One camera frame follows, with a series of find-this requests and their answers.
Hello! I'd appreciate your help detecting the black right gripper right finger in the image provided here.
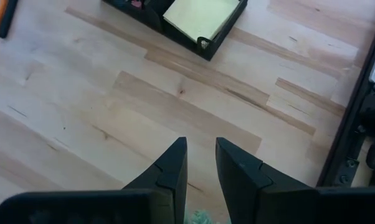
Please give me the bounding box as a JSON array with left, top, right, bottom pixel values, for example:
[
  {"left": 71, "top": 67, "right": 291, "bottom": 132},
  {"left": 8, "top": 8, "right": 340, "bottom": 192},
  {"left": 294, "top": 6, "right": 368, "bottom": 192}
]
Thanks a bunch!
[{"left": 215, "top": 136, "right": 375, "bottom": 224}]

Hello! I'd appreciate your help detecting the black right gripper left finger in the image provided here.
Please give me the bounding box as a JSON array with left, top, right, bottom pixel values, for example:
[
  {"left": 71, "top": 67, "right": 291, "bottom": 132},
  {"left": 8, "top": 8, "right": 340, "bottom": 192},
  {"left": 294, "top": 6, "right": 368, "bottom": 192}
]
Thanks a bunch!
[{"left": 0, "top": 136, "right": 189, "bottom": 224}]

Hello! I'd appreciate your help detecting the black mesh desk organizer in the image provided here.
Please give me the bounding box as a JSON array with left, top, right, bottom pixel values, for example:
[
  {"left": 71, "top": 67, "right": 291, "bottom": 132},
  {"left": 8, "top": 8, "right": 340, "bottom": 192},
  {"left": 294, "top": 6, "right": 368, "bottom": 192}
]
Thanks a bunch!
[{"left": 101, "top": 0, "right": 249, "bottom": 62}]

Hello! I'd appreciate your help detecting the yellow sticky note pad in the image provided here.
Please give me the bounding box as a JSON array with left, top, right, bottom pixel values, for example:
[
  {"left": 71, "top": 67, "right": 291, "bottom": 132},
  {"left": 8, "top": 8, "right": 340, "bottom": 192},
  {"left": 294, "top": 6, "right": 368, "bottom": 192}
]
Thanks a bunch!
[{"left": 162, "top": 0, "right": 240, "bottom": 44}]

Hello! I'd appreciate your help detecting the short black pen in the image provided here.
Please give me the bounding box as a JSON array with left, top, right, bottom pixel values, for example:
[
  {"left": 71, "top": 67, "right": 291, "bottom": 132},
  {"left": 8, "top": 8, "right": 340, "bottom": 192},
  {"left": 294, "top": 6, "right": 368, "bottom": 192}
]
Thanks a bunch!
[{"left": 0, "top": 0, "right": 19, "bottom": 39}]

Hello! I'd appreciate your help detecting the black aluminium table frame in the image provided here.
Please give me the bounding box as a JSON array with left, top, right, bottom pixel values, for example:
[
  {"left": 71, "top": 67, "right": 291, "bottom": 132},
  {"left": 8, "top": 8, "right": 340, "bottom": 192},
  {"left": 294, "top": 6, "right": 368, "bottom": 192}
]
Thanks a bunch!
[{"left": 316, "top": 9, "right": 375, "bottom": 188}]

